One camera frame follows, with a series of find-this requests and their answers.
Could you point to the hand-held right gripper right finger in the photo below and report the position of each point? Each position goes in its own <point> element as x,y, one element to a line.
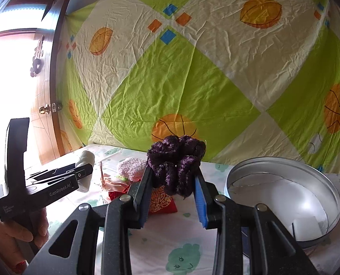
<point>201,206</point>

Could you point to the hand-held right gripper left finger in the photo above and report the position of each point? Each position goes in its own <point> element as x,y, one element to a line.
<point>142,222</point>

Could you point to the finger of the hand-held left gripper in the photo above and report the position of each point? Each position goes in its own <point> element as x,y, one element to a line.
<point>79,174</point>
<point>58,168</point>

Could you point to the white sock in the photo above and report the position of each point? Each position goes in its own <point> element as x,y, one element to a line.
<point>85,157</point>

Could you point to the red embroidered pouch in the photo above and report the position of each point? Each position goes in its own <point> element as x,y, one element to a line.
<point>161,203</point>

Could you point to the pink fluffy puff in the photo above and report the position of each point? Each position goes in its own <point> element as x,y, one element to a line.
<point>132,167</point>

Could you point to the purple fuzzy scrunchie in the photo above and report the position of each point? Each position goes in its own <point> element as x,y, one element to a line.
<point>173,160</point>

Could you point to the round metal tin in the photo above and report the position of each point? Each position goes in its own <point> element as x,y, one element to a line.
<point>319,177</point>

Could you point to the person's left hand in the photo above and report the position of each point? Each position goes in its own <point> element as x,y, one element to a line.
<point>12,235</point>

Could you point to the pink crochet hook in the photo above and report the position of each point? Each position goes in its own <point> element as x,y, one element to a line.
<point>101,174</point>

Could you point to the cloud-print white bed sheet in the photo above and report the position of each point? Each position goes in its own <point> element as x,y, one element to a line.
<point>164,240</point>

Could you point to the small green packet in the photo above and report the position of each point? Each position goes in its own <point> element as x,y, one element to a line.
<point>122,178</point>

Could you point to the brass door knob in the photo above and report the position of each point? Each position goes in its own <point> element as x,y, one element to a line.
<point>43,109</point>

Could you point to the white paper liner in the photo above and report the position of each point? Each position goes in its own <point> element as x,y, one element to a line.
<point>287,203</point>

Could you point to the wooden door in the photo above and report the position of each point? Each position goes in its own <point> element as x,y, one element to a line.
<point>44,63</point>

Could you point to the dark door ornament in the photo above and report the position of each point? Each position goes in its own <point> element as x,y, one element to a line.
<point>37,57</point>

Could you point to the green ball-print hanging sheet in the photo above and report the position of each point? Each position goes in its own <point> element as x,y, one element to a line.
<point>215,77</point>

